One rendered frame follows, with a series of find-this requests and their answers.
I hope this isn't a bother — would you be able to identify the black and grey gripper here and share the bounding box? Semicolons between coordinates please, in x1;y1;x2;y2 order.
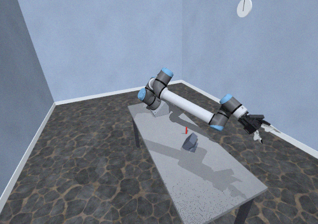
238;112;281;144

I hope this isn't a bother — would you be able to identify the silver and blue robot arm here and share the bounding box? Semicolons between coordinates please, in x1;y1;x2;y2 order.
138;68;247;132

